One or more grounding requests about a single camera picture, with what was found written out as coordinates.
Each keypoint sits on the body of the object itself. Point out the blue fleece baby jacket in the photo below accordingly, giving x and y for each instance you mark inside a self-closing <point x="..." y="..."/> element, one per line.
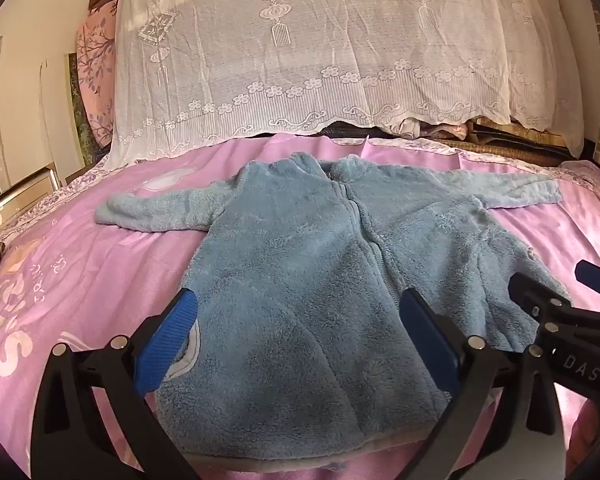
<point x="298" y="351"/>

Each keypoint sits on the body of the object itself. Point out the woven straw mat stack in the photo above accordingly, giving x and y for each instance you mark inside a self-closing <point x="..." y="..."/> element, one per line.
<point x="481" y="135"/>

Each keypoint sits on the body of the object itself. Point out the dark green patterned cushion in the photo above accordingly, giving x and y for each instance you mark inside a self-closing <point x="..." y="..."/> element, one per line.
<point x="91" y="151"/>

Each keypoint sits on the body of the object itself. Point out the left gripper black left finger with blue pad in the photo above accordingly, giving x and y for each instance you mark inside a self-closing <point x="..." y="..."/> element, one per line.
<point x="91" y="417"/>

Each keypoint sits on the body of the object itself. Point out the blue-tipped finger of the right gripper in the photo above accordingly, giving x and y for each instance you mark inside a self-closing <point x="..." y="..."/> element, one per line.
<point x="588" y="274"/>

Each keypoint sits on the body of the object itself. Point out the white lace cover cloth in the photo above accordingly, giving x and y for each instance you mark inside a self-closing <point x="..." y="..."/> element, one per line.
<point x="191" y="73"/>

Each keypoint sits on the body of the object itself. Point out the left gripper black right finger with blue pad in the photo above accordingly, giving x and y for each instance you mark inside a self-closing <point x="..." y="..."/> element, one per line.
<point x="503" y="420"/>

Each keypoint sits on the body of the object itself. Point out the pink floral pillow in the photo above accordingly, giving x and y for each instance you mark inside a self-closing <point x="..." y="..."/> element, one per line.
<point x="95" y="59"/>

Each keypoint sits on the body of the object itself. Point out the pink printed bed sheet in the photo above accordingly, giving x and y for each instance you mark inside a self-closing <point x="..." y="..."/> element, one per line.
<point x="62" y="278"/>

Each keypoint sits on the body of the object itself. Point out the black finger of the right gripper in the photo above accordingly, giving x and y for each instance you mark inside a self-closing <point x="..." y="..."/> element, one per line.
<point x="569" y="337"/>

